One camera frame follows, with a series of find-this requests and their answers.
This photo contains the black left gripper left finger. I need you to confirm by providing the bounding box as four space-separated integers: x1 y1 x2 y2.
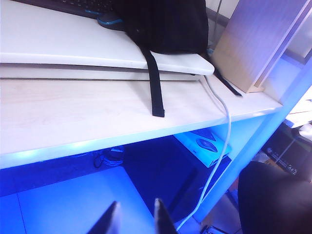
86 201 121 234

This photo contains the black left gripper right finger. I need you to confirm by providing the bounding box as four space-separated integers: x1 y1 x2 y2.
154 198 177 234

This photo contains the black backpack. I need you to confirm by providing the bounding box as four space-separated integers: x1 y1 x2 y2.
114 0 244 118

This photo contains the black chair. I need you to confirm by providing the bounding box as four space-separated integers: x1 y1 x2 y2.
237 160 312 234

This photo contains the white desk riser base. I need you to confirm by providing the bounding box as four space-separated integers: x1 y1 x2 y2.
0 62 199 82

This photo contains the white desk riser board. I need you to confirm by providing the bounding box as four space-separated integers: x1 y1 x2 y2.
0 0 215 76

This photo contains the white drawer cabinet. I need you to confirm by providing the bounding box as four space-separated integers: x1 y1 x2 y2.
0 165 156 234

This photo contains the dark computer tower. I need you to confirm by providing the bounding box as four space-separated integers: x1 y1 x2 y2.
123 137 233 213

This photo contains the blue mouse packaging box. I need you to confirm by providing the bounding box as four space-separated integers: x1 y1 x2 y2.
174 130 233 169

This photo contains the dark printed box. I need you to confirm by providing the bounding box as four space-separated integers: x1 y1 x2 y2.
265 145 298 175

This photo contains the light wooden cabinet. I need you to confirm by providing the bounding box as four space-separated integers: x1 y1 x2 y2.
211 0 312 94

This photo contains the black computer keyboard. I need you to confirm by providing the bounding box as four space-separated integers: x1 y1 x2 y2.
14 0 124 20

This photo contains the coiled cable under desk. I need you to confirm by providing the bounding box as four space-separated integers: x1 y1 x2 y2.
93 145 125 169

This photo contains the grey-white thick cable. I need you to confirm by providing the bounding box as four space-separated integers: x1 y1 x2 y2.
175 75 232 231

